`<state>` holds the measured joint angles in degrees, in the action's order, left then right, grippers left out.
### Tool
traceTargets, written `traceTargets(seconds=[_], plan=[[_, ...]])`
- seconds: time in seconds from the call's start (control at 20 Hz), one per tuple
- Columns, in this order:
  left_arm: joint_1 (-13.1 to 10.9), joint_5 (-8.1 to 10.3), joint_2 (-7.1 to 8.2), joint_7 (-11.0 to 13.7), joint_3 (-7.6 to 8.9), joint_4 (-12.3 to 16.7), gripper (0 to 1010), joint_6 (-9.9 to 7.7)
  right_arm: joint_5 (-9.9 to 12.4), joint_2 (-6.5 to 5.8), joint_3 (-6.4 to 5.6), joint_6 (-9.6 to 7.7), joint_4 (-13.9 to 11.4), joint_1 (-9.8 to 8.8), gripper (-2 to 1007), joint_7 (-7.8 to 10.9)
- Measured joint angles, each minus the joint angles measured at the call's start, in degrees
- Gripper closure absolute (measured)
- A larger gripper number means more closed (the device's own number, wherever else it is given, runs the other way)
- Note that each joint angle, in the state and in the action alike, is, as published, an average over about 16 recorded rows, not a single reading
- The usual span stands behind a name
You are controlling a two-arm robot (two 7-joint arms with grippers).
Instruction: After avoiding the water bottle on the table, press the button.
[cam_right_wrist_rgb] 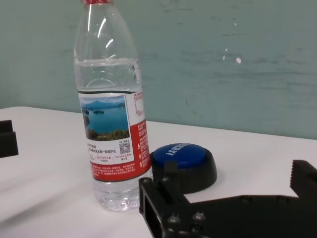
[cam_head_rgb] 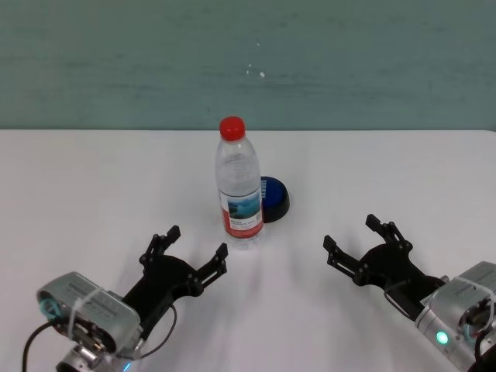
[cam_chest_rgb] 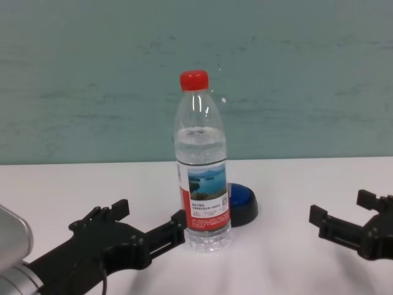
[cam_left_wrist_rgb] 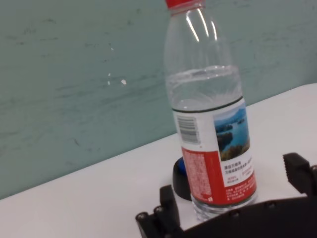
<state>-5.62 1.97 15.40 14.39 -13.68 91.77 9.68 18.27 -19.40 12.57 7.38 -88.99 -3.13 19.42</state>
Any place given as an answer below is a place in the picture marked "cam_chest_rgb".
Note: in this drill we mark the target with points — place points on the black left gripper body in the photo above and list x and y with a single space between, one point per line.
98 246

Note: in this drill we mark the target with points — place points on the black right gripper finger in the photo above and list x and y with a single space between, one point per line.
374 201
337 229

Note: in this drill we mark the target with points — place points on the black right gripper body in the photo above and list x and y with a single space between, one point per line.
380 236

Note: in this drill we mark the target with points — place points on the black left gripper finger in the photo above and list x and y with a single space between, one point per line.
101 216
165 238

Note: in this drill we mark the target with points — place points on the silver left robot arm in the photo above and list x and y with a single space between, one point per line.
17 281

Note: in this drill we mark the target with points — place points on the clear red-capped water bottle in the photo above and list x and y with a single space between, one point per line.
202 184

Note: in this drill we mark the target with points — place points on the blue button on black base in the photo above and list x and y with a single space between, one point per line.
244 202

